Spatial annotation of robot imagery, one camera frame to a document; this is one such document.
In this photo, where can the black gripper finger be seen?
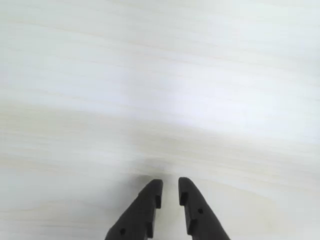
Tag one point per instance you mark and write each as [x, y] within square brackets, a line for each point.
[137, 217]
[202, 222]

